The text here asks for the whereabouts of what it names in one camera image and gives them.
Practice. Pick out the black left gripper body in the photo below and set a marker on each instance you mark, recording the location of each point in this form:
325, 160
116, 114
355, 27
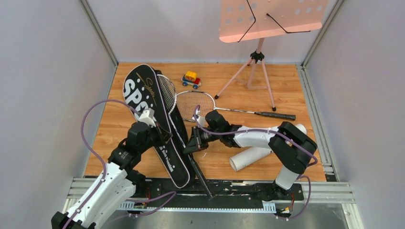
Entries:
161, 133

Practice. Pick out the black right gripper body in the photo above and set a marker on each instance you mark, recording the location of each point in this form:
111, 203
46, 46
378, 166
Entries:
202, 138

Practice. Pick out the white racket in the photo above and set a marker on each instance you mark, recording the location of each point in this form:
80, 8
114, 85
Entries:
169, 94
187, 101

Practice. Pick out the black racket cover bag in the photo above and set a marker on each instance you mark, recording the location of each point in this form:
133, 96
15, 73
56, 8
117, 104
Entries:
142, 90

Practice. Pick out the white shuttlecock tube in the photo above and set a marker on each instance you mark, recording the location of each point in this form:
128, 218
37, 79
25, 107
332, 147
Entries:
288, 142

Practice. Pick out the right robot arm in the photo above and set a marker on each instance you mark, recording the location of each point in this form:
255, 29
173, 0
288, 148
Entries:
217, 125

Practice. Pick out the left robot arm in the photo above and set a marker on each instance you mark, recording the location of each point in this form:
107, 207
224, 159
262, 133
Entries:
117, 182

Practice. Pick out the colourful toy car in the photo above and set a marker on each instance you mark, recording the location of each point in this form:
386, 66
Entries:
190, 78

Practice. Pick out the pink music stand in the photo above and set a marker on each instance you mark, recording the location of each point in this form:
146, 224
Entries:
244, 20

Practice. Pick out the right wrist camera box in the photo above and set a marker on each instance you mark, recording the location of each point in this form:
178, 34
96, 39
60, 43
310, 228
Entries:
198, 117

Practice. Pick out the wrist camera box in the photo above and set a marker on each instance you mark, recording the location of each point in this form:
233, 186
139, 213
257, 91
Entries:
198, 117
147, 116

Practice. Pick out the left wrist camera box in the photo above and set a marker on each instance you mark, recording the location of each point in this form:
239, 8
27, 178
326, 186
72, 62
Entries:
147, 116

